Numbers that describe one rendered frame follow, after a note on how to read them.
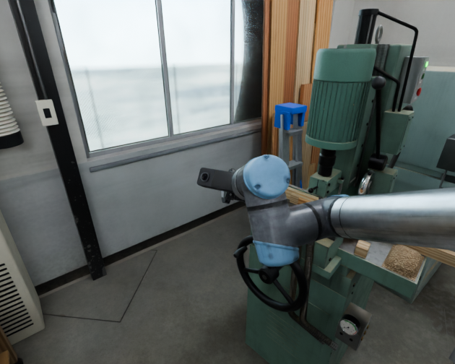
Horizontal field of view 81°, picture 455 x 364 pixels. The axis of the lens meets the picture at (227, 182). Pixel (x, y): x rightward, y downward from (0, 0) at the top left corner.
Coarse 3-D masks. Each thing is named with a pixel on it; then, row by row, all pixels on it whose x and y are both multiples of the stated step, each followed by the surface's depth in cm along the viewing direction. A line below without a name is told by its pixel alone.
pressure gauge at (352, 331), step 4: (344, 316) 92; (348, 316) 91; (352, 316) 91; (340, 320) 92; (344, 320) 91; (348, 320) 90; (352, 320) 90; (356, 320) 90; (340, 324) 93; (344, 324) 92; (348, 324) 90; (352, 324) 89; (356, 324) 89; (344, 328) 92; (352, 328) 90; (356, 328) 88; (348, 332) 92; (352, 332) 90; (356, 332) 89
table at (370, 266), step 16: (352, 240) 94; (368, 240) 94; (336, 256) 91; (352, 256) 88; (368, 256) 87; (384, 256) 87; (320, 272) 87; (368, 272) 86; (384, 272) 82; (400, 288) 80
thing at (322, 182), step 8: (312, 176) 102; (320, 176) 102; (328, 176) 102; (336, 176) 104; (312, 184) 103; (320, 184) 100; (328, 184) 100; (336, 184) 107; (320, 192) 102; (328, 192) 101
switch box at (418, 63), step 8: (408, 56) 96; (416, 56) 96; (424, 56) 96; (416, 64) 95; (424, 64) 96; (416, 72) 96; (424, 72) 100; (400, 80) 100; (408, 80) 98; (416, 80) 96; (400, 88) 100; (408, 88) 99; (416, 88) 98; (400, 96) 101; (408, 96) 100; (416, 96) 102
